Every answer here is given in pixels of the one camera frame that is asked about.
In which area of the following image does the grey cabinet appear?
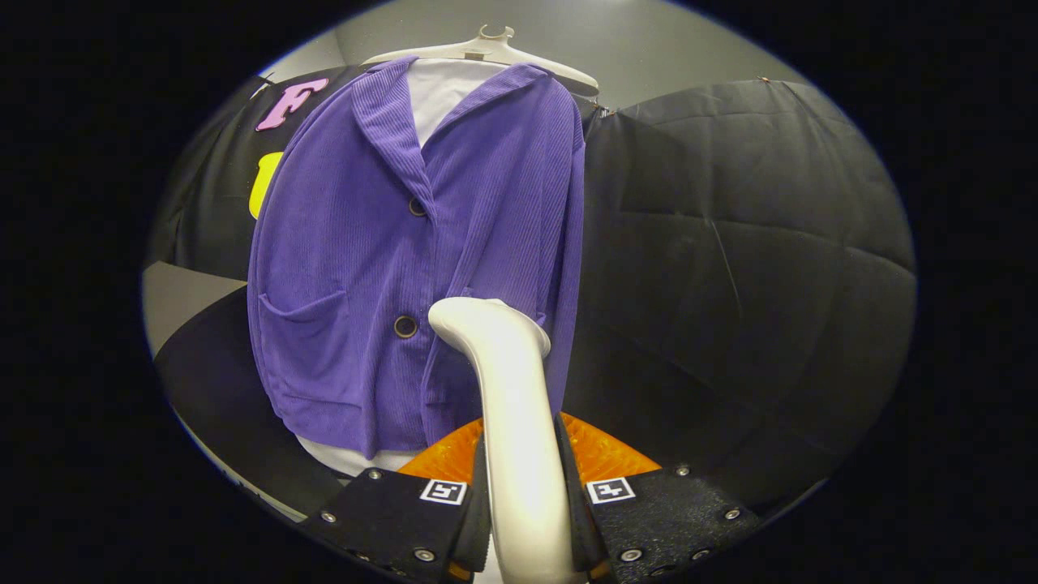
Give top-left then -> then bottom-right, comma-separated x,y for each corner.
144,261 -> 350,522

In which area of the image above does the white torso form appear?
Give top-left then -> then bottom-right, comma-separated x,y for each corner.
296,58 -> 510,479

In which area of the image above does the white clothes hanger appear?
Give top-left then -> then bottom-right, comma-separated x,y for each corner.
361,24 -> 599,94

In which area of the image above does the white garment steamer head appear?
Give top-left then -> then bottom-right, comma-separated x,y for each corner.
428,297 -> 586,584

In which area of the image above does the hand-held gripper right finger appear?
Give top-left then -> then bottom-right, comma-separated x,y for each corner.
554,411 -> 763,582

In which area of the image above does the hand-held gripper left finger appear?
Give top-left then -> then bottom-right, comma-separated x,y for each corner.
302,417 -> 494,583

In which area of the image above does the purple corduroy jacket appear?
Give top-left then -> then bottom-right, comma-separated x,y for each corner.
247,57 -> 586,460

